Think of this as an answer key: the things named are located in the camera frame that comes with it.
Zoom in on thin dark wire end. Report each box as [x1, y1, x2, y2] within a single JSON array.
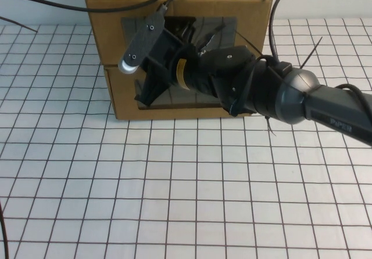
[[0, 16, 39, 33]]

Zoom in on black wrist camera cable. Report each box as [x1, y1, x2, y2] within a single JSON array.
[[158, 0, 372, 117]]

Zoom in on dark brown cable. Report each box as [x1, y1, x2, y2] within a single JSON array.
[[0, 203, 10, 259]]

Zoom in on black cable tie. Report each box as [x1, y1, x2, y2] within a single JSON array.
[[300, 36, 324, 68], [233, 30, 263, 58], [264, 115, 277, 137]]

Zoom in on brown cardboard drawer with window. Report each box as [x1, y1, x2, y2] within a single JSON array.
[[86, 0, 273, 66], [106, 66, 256, 117]]

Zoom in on white grid tablecloth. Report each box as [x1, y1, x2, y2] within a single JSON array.
[[0, 17, 372, 259]]

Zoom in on grey oblong wrist camera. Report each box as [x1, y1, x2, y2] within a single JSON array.
[[117, 10, 167, 75]]

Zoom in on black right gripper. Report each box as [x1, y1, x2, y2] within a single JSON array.
[[133, 16, 199, 108]]

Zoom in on lower cardboard drawer with window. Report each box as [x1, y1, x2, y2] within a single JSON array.
[[103, 62, 264, 121]]

